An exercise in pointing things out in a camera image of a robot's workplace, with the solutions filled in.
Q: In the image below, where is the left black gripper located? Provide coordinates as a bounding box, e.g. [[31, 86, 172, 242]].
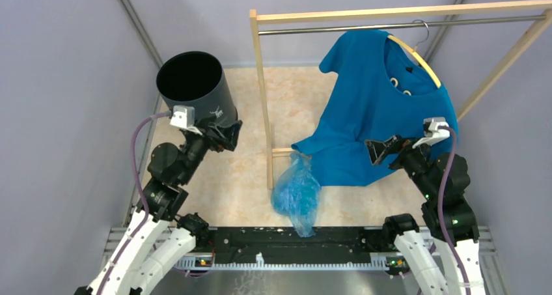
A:
[[179, 115, 243, 184]]

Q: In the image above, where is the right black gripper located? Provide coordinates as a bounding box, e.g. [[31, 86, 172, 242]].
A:
[[364, 133, 437, 199]]

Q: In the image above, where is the black cylindrical trash bin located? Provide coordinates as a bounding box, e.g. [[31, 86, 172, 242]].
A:
[[156, 51, 238, 126]]

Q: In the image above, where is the blue plastic trash bag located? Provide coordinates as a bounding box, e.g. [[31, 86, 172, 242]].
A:
[[271, 152, 322, 238]]

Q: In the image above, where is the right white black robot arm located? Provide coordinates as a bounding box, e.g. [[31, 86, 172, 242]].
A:
[[365, 135, 486, 294]]

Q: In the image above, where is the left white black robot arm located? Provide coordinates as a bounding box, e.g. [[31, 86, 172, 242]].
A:
[[75, 119, 243, 294]]

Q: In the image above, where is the blue t-shirt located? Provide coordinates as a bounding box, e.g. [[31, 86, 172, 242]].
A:
[[293, 30, 458, 186]]

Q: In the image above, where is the yellow clothes hanger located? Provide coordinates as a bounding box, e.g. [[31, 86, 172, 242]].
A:
[[387, 20, 442, 89]]

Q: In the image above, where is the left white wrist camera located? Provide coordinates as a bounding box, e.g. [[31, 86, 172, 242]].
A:
[[169, 105, 195, 129]]

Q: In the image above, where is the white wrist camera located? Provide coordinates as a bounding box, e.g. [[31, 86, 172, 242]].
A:
[[169, 105, 195, 129], [412, 117, 450, 148]]

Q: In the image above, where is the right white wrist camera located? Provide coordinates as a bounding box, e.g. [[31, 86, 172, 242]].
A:
[[412, 117, 450, 148]]

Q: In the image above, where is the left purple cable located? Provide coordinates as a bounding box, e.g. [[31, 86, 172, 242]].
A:
[[95, 111, 173, 295]]

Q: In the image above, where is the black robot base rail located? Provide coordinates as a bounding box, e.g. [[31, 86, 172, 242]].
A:
[[174, 227, 410, 277]]

